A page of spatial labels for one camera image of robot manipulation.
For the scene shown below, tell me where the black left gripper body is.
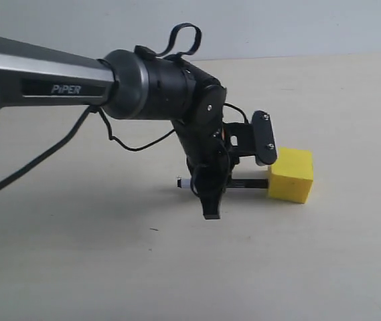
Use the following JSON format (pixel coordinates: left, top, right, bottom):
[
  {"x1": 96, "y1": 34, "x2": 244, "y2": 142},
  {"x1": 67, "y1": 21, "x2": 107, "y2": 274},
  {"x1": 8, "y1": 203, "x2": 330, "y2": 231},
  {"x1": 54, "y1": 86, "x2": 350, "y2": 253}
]
[{"x1": 171, "y1": 116, "x2": 233, "y2": 187}]

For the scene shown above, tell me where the black and white marker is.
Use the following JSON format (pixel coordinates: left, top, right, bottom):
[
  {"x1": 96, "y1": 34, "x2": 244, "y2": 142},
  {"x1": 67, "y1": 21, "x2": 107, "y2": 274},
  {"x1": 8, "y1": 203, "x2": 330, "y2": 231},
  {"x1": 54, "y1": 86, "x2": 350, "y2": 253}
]
[{"x1": 177, "y1": 177, "x2": 269, "y2": 189}]

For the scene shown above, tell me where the yellow foam cube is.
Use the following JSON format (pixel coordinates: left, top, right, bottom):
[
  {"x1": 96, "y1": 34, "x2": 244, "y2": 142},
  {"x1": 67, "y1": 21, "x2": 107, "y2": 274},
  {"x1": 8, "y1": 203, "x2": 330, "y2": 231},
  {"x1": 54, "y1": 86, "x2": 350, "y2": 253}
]
[{"x1": 267, "y1": 147, "x2": 314, "y2": 204}]

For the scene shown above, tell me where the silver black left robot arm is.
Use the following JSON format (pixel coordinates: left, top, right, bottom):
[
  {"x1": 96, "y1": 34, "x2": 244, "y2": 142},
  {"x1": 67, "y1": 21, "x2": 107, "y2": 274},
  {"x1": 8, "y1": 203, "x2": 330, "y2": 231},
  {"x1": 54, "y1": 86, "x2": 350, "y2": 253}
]
[{"x1": 0, "y1": 37, "x2": 233, "y2": 219}]

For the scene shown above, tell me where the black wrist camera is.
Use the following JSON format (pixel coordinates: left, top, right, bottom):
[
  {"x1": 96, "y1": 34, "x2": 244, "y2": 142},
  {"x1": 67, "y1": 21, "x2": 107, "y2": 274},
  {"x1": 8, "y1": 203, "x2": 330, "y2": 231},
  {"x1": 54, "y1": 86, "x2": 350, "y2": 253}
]
[{"x1": 224, "y1": 110, "x2": 277, "y2": 166}]

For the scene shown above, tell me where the thin black camera cable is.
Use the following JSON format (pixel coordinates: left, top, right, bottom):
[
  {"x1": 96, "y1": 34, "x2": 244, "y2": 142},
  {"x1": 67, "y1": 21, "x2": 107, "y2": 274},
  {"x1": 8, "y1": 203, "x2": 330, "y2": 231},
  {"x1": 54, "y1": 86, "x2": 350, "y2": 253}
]
[{"x1": 92, "y1": 103, "x2": 248, "y2": 198}]

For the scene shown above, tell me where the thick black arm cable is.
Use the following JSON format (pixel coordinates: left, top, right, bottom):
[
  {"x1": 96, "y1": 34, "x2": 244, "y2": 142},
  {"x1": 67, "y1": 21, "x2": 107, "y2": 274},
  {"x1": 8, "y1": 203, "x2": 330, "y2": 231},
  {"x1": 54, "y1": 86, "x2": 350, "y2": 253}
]
[{"x1": 0, "y1": 106, "x2": 94, "y2": 203}]

